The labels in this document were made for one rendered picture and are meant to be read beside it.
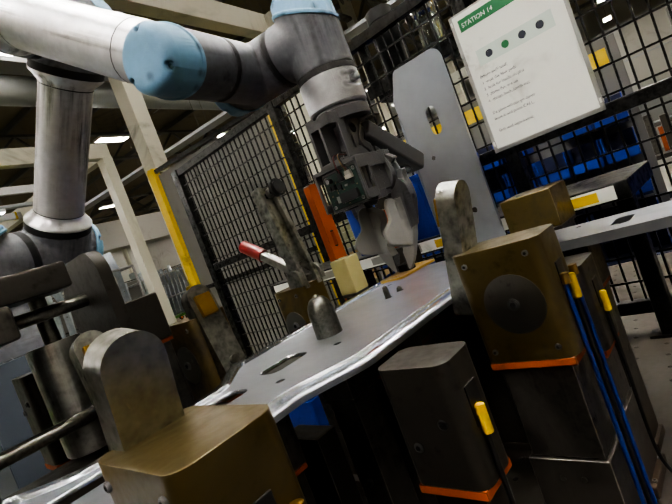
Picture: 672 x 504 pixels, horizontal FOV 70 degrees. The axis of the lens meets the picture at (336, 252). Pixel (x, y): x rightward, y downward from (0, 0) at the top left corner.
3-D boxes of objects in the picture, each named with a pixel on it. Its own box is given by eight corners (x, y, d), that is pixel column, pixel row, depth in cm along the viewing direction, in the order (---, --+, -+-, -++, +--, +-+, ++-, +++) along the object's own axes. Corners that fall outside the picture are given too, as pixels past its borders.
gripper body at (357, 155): (327, 221, 59) (292, 128, 58) (367, 207, 65) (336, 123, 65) (374, 203, 54) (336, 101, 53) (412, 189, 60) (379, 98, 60)
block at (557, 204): (628, 410, 72) (548, 186, 71) (573, 411, 78) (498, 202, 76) (636, 385, 78) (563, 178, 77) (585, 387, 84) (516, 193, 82)
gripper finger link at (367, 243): (360, 285, 61) (338, 216, 60) (385, 271, 65) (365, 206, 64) (379, 282, 59) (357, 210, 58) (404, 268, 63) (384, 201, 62)
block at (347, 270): (421, 465, 79) (343, 257, 77) (405, 463, 81) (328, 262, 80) (432, 453, 81) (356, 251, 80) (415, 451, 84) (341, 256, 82)
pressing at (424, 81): (505, 237, 80) (435, 43, 78) (447, 253, 88) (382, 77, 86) (507, 236, 80) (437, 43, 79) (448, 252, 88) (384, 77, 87)
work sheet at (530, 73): (606, 109, 90) (551, -49, 89) (495, 153, 105) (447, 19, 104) (608, 108, 92) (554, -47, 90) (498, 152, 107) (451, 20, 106)
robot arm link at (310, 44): (286, 20, 65) (337, -16, 60) (314, 97, 65) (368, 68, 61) (250, 7, 58) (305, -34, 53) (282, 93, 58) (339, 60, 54)
